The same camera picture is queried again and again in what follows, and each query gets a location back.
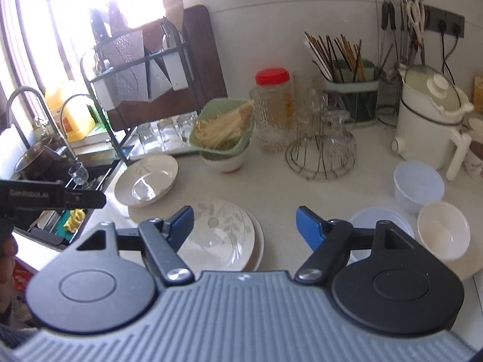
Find dark wall outlet strip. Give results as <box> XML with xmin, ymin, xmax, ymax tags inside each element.
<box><xmin>423</xmin><ymin>5</ymin><xmax>465</xmax><ymax>39</ymax></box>

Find wire cup rack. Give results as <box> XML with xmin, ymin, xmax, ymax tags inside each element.
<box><xmin>285</xmin><ymin>136</ymin><xmax>357</xmax><ymax>180</ymax></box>

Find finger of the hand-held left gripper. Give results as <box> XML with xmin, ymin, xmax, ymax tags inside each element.
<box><xmin>62</xmin><ymin>189</ymin><xmax>107</xmax><ymax>210</ymax></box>

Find plain white bowl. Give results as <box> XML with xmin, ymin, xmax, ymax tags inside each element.
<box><xmin>417</xmin><ymin>201</ymin><xmax>472</xmax><ymax>262</ymax></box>

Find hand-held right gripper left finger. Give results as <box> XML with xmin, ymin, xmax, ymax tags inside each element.
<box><xmin>76</xmin><ymin>206</ymin><xmax>195</xmax><ymax>286</ymax></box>

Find beige plate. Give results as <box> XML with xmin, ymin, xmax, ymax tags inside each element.
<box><xmin>127</xmin><ymin>181</ymin><xmax>191</xmax><ymax>220</ymax></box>

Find translucent plastic bowl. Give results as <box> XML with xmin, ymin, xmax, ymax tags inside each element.
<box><xmin>393</xmin><ymin>159</ymin><xmax>445</xmax><ymax>216</ymax></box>

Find red-lidded glass jar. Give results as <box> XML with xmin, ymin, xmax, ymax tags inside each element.
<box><xmin>250</xmin><ymin>67</ymin><xmax>296</xmax><ymax>154</ymax></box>

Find brown cutting board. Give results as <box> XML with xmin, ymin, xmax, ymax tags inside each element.
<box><xmin>109</xmin><ymin>5</ymin><xmax>228</xmax><ymax>131</ymax></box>

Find steel faucet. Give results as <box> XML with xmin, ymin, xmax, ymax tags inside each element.
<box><xmin>59</xmin><ymin>94</ymin><xmax>93</xmax><ymax>121</ymax></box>
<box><xmin>6</xmin><ymin>86</ymin><xmax>78</xmax><ymax>161</ymax></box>

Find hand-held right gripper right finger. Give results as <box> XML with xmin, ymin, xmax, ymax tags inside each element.
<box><xmin>294</xmin><ymin>206</ymin><xmax>416</xmax><ymax>283</ymax></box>

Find green bowl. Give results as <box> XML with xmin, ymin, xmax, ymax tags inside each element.
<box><xmin>189</xmin><ymin>97</ymin><xmax>256</xmax><ymax>156</ymax></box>

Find wooden spatula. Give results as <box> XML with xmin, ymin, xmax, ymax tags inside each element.
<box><xmin>162</xmin><ymin>0</ymin><xmax>185</xmax><ymax>33</ymax></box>

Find translucent plastic container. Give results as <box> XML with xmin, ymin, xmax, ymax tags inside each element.
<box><xmin>346</xmin><ymin>207</ymin><xmax>416</xmax><ymax>265</ymax></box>

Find clear glass cup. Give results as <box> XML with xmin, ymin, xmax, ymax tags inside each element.
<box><xmin>326</xmin><ymin>110</ymin><xmax>358</xmax><ymax>167</ymax></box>

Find glass pot lid white knob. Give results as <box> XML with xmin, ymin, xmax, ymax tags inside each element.
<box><xmin>403</xmin><ymin>65</ymin><xmax>462</xmax><ymax>116</ymax></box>

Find tall glass tumbler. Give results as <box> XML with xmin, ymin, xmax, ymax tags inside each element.
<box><xmin>292</xmin><ymin>70</ymin><xmax>326</xmax><ymax>125</ymax></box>

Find yellow cloth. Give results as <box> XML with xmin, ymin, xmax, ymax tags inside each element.
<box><xmin>63</xmin><ymin>208</ymin><xmax>87</xmax><ymax>231</ymax></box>

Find white-handled scissors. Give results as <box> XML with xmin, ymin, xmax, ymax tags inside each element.
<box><xmin>405</xmin><ymin>0</ymin><xmax>428</xmax><ymax>48</ymax></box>

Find patterned white bowl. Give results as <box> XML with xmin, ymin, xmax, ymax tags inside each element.
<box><xmin>199</xmin><ymin>144</ymin><xmax>250</xmax><ymax>174</ymax></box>

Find black knife rack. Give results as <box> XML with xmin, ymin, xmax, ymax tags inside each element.
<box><xmin>80</xmin><ymin>21</ymin><xmax>192</xmax><ymax>164</ymax></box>

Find yellow oil bottle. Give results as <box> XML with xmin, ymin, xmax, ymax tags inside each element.
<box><xmin>44</xmin><ymin>80</ymin><xmax>97</xmax><ymax>140</ymax></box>

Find white electric cooking pot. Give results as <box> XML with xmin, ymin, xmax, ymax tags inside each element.
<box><xmin>390</xmin><ymin>64</ymin><xmax>475</xmax><ymax>181</ymax></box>

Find tiny stemmed glass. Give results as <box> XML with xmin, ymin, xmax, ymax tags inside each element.
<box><xmin>69</xmin><ymin>161</ymin><xmax>90</xmax><ymax>186</ymax></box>

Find bundle of chopsticks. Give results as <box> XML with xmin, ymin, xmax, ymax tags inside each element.
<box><xmin>304</xmin><ymin>31</ymin><xmax>363</xmax><ymax>83</ymax></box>

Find steel pot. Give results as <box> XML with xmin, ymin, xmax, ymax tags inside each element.
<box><xmin>14</xmin><ymin>138</ymin><xmax>61</xmax><ymax>179</ymax></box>

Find beige-rimmed plate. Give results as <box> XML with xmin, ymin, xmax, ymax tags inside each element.
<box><xmin>241</xmin><ymin>217</ymin><xmax>265</xmax><ymax>272</ymax></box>

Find leaf-pattern white plate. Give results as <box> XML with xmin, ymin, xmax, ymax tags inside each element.
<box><xmin>177</xmin><ymin>199</ymin><xmax>256</xmax><ymax>272</ymax></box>
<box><xmin>114</xmin><ymin>153</ymin><xmax>179</xmax><ymax>208</ymax></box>

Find wire utensil rack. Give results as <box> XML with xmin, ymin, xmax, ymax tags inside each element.
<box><xmin>378</xmin><ymin>0</ymin><xmax>429</xmax><ymax>66</ymax></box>

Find bowl with brown food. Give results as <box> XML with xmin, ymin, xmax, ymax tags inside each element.
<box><xmin>463</xmin><ymin>117</ymin><xmax>483</xmax><ymax>179</ymax></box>

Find green and white chopstick holder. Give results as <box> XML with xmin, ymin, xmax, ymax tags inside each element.
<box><xmin>322</xmin><ymin>60</ymin><xmax>380</xmax><ymax>125</ymax></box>

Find bundle of dried noodles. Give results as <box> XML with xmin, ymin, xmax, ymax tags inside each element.
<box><xmin>194</xmin><ymin>101</ymin><xmax>255</xmax><ymax>148</ymax></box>

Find black power cable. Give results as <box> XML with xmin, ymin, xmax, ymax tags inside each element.
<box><xmin>438</xmin><ymin>26</ymin><xmax>455</xmax><ymax>85</ymax></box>

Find small clear drinking glass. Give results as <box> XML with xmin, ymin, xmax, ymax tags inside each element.
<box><xmin>136</xmin><ymin>122</ymin><xmax>158</xmax><ymax>153</ymax></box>
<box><xmin>176</xmin><ymin>112</ymin><xmax>198</xmax><ymax>146</ymax></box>
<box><xmin>157</xmin><ymin>118</ymin><xmax>178</xmax><ymax>151</ymax></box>

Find white drain tray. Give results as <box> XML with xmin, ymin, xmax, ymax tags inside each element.
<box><xmin>127</xmin><ymin>141</ymin><xmax>202</xmax><ymax>160</ymax></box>

